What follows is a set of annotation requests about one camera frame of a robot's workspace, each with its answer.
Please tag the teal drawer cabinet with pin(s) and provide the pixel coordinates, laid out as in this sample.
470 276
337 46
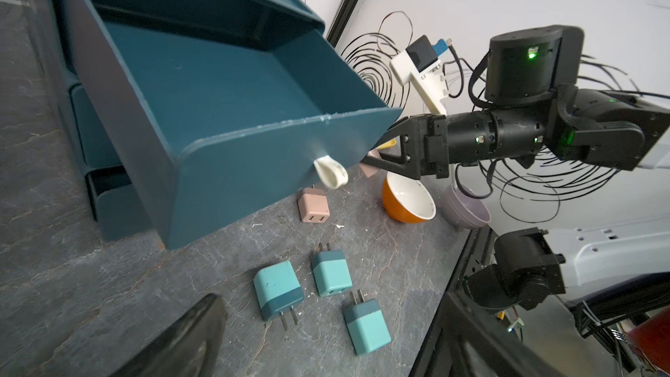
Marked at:
78 89

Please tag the yellow tray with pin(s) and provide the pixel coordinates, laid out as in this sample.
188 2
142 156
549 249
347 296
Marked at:
388 144

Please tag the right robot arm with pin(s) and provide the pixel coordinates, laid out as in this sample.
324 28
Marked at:
531 102

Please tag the teal plug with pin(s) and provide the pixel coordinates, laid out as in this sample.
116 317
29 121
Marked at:
366 325
330 271
278 291

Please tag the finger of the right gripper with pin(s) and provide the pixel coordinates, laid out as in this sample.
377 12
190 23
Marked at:
402 131
407 169

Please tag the pink plug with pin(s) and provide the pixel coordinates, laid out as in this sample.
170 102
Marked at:
369 170
313 206

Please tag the purple cup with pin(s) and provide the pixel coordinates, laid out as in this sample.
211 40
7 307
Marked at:
462 211

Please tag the teal top drawer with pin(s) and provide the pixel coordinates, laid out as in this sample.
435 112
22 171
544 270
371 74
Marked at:
355 119

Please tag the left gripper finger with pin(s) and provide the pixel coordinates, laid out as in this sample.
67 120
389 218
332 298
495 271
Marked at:
189 347

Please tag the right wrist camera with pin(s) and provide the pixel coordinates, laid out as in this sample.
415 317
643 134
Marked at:
420 65

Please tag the white bowl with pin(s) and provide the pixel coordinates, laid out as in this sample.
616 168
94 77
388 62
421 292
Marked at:
407 200

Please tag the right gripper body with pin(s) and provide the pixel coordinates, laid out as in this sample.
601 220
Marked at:
424 146

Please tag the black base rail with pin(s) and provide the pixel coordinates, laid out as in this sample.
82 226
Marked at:
463 339

